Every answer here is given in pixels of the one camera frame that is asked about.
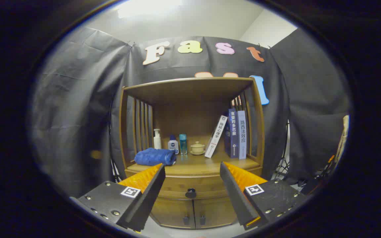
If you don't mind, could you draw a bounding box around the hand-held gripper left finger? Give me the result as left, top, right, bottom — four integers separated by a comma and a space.
69, 163, 166, 232

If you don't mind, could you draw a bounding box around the wooden drawer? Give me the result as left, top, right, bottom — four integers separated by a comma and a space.
125, 167, 263, 201

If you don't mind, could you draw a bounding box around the wooden cabinet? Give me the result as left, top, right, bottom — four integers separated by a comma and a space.
118, 77, 266, 230

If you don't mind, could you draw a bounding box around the beige hanging cloth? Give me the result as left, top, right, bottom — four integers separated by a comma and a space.
338, 115, 350, 162

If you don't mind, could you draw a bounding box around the white bottle with blue cap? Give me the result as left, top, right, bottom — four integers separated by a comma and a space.
168, 135, 180, 155

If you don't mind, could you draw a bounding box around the beige lidded teacup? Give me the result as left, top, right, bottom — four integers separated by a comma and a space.
190, 141, 206, 156

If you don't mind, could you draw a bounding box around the pale blue book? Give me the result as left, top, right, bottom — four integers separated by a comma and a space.
237, 110, 248, 160

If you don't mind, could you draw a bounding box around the white book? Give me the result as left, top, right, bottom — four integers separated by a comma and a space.
204, 115, 228, 158

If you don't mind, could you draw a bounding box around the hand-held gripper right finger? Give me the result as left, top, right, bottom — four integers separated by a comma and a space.
220, 161, 307, 231

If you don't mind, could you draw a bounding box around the clear blue bottle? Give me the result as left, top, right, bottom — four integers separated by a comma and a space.
179, 134, 188, 155

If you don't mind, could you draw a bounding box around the dark blue book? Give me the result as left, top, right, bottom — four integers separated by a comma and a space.
224, 108, 239, 159

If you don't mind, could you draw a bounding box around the wooden countertop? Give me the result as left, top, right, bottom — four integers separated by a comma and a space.
126, 153, 260, 176

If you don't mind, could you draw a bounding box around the blue rolled towel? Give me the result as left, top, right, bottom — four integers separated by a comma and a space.
134, 148, 177, 166

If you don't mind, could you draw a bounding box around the wooden cabinet door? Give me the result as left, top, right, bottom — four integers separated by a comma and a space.
151, 197, 196, 229
194, 197, 238, 228

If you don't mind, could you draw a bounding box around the black tripod stand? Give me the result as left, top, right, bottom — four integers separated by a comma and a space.
272, 119, 292, 180

